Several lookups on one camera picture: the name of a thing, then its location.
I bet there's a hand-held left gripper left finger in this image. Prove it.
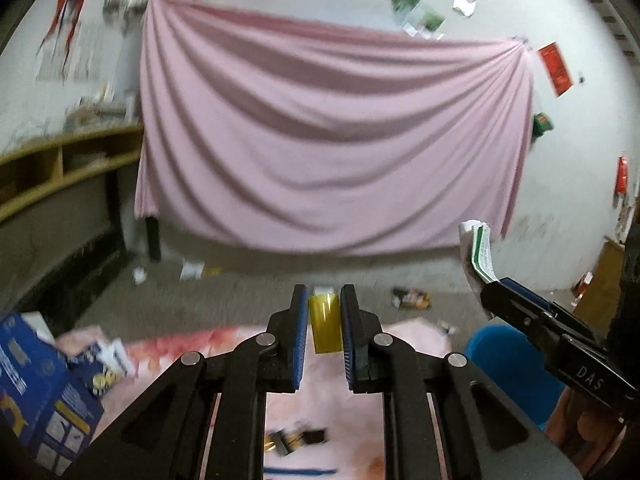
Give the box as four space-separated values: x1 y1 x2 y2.
65 284 309 480

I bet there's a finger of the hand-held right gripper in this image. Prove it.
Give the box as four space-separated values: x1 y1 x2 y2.
480 281 558 356
499 277 601 346

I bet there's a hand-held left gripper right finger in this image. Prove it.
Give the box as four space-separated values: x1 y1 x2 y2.
340 284 583 480

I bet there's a blue plastic bucket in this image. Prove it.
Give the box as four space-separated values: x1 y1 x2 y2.
465 324 566 431

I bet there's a white green paper packet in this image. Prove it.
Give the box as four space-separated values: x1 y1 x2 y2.
457 220 499 303

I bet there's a dark blue snack wrapper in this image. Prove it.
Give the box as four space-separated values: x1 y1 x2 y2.
67 337 133 396

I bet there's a person's right hand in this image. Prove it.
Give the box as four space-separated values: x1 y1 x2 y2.
545 387 628 478

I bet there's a floral blanket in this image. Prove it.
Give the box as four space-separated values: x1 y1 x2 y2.
55 322 451 480

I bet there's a wooden cabinet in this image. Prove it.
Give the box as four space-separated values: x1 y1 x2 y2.
575 237 626 321

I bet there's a dark orange snack wrapper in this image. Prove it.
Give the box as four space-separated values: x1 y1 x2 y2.
391 286 432 310

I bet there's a black yellow wrapper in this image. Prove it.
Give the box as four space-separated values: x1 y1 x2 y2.
265 427 328 457

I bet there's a pink hanging sheet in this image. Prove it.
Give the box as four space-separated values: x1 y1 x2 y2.
134 0 535 257

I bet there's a red diamond paper poster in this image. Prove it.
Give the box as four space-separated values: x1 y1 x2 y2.
537 42 573 97

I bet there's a blue cardboard box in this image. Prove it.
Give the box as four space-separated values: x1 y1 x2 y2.
0 312 106 476

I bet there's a stack of books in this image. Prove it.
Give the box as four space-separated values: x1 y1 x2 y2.
65 82 138 128

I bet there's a wooden shelf desk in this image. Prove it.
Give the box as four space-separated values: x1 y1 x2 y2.
0 122 163 321

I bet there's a white wall calendar sheet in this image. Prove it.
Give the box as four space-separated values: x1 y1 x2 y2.
36 35 68 82
70 22 108 81

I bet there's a wire wall rack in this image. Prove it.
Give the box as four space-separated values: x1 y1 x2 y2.
102 0 151 26

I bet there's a red tassel wall ornament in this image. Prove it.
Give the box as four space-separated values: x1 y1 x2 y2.
37 0 98 56

